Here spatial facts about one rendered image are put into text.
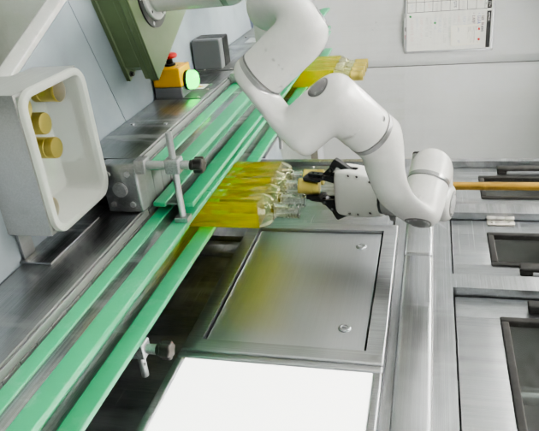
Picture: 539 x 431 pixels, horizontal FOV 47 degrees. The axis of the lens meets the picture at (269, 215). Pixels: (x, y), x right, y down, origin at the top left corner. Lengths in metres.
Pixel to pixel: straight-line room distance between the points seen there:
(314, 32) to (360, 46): 6.11
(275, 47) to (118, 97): 0.47
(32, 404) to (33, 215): 0.32
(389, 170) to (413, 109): 6.20
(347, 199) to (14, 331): 0.67
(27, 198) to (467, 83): 6.44
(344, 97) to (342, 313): 0.39
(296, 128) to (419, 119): 6.31
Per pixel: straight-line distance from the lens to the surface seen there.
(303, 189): 1.28
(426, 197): 1.09
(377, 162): 1.03
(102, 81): 1.29
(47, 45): 1.15
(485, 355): 1.11
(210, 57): 1.72
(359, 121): 0.97
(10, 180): 0.98
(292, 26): 0.97
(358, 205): 1.24
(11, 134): 0.95
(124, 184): 1.12
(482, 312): 1.20
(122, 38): 1.32
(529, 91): 7.24
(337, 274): 1.22
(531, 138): 7.42
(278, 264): 1.27
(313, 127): 0.96
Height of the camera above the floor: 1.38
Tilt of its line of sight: 14 degrees down
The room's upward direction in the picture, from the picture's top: 91 degrees clockwise
